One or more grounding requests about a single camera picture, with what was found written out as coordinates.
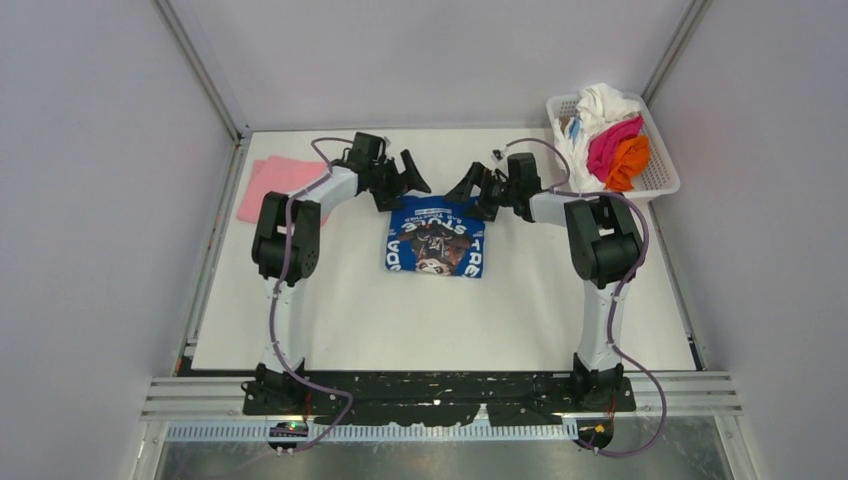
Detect orange t shirt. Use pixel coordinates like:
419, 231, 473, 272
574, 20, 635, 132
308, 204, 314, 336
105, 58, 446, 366
605, 135, 651, 192

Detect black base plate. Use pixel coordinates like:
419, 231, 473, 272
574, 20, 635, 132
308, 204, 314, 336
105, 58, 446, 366
241, 369, 636, 427

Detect white laundry basket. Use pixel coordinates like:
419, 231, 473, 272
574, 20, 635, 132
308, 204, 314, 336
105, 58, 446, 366
545, 91, 682, 211

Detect blue printed t shirt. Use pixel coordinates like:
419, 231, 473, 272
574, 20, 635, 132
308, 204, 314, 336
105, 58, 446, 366
384, 196, 485, 279

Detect magenta t shirt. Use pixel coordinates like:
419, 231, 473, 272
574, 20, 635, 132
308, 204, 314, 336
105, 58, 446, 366
587, 115, 644, 183

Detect white slotted cable duct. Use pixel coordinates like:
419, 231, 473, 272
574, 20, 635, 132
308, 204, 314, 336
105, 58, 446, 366
165, 419, 578, 443

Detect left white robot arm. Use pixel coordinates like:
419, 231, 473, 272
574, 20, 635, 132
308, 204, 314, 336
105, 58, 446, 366
251, 132, 431, 396

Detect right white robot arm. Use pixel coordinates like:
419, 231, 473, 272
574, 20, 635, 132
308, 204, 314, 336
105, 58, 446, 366
445, 153, 649, 402

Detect folded pink t shirt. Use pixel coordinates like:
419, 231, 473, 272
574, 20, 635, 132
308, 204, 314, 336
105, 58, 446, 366
236, 155, 327, 224

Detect white t shirt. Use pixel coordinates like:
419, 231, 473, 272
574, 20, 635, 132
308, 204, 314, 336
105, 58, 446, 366
546, 83, 642, 192

